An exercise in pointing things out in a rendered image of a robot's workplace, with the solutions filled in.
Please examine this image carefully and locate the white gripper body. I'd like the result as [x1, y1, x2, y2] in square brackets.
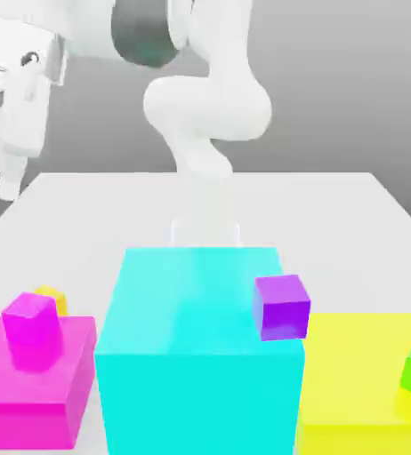
[0, 72, 52, 158]

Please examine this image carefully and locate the small yellow cube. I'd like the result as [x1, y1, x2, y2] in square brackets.
[33, 284, 69, 317]

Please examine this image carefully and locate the small magenta cube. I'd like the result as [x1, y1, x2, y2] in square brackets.
[0, 291, 65, 374]

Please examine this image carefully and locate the small purple cube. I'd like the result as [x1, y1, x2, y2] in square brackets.
[252, 274, 312, 343]

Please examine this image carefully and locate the large magenta box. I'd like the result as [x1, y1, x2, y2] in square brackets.
[0, 315, 97, 451]

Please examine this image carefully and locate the large cyan box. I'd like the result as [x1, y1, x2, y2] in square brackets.
[93, 246, 307, 455]

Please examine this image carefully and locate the large yellow box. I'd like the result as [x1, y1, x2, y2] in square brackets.
[296, 312, 411, 455]

